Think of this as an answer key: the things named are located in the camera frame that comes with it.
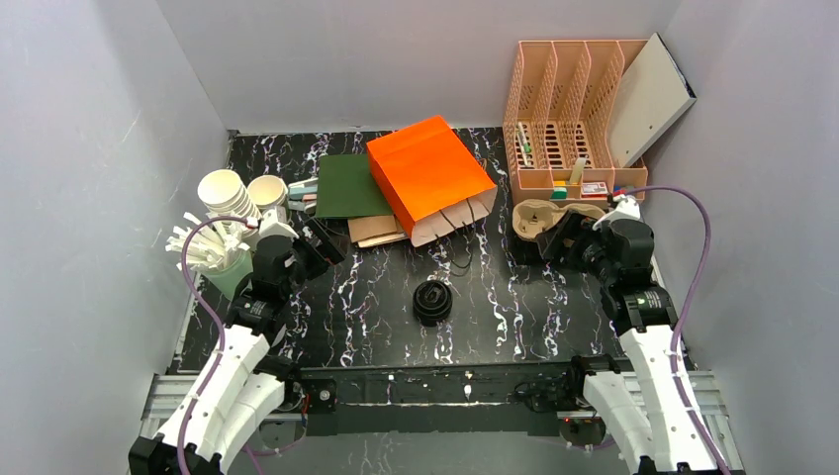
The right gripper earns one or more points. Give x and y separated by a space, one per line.
560 237

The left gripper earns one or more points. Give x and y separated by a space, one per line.
321 242

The orange paper bag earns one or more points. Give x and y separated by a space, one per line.
432 182

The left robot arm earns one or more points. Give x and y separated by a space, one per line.
242 383

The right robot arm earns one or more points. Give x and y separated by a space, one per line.
664 433

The brown kraft paper bag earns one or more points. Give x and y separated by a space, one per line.
375 230

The stack of pulp cup carriers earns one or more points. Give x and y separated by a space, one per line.
532 217

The red small box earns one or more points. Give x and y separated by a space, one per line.
594 190

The green paper bag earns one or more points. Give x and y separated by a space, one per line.
347 189

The pink desk file organizer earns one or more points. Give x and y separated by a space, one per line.
557 117

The green cup of straws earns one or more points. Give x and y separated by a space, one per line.
216 251

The tall stack paper cups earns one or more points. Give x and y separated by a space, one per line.
223 192

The black cup lids stack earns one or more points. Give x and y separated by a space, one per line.
432 302

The white board panel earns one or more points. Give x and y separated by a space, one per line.
652 94

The metal base rail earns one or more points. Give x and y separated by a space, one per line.
535 398

